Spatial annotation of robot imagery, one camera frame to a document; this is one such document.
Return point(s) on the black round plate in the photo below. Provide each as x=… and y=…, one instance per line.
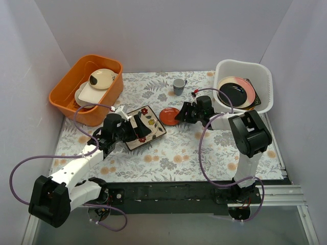
x=235, y=93

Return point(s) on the white plastic bin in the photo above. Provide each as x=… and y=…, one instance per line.
x=259, y=76

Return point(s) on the floral table mat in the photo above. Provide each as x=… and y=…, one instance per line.
x=174, y=156

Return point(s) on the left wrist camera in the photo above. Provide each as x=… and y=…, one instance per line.
x=120, y=111

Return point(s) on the small red round plate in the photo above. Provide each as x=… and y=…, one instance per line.
x=167, y=116

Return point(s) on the black square floral plate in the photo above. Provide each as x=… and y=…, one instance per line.
x=257, y=100

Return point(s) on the pink and cream plate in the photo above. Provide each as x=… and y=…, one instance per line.
x=240, y=81

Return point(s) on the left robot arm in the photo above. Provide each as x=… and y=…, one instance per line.
x=54, y=197

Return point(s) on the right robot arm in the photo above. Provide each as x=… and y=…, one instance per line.
x=251, y=137

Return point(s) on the white square plate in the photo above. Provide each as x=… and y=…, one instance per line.
x=99, y=93

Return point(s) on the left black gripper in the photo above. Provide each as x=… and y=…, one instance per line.
x=131, y=130

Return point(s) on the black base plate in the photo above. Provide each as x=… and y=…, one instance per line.
x=171, y=198

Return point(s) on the aluminium frame rail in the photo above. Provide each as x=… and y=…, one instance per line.
x=284, y=195

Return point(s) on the orange plastic bin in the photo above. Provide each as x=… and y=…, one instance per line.
x=63, y=94

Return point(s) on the cream round plate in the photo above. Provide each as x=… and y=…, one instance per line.
x=88, y=98

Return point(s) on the cream rectangular floral plate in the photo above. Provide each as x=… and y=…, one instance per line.
x=151, y=121

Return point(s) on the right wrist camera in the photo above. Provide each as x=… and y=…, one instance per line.
x=194, y=93

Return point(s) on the beige round plate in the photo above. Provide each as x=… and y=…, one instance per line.
x=102, y=79

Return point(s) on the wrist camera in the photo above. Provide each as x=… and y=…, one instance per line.
x=194, y=93
x=120, y=111

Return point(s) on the grey ceramic cup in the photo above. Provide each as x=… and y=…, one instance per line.
x=178, y=86

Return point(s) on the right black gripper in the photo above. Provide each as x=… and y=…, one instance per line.
x=190, y=114

